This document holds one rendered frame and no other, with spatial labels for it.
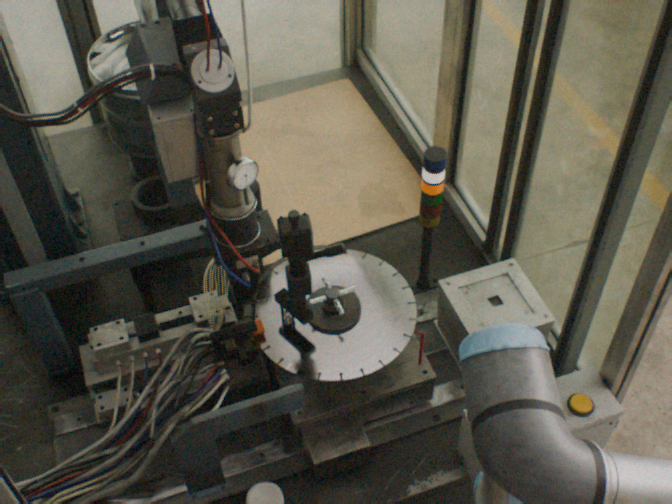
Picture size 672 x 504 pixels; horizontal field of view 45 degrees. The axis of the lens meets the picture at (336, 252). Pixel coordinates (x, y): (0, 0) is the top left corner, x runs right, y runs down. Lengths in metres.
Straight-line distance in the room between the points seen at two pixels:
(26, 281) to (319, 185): 0.83
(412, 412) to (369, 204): 0.62
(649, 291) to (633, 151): 0.25
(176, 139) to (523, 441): 0.67
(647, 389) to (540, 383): 1.77
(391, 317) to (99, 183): 0.98
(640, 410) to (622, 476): 1.70
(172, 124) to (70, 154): 1.15
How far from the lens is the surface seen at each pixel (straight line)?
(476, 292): 1.75
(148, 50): 1.31
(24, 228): 1.93
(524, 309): 1.74
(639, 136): 1.31
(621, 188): 1.38
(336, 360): 1.56
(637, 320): 1.50
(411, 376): 1.67
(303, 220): 1.38
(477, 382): 1.06
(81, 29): 2.33
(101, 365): 1.77
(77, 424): 1.80
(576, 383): 1.65
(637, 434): 2.71
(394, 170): 2.20
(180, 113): 1.26
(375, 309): 1.63
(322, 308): 1.62
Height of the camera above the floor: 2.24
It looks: 48 degrees down
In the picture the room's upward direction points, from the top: 2 degrees counter-clockwise
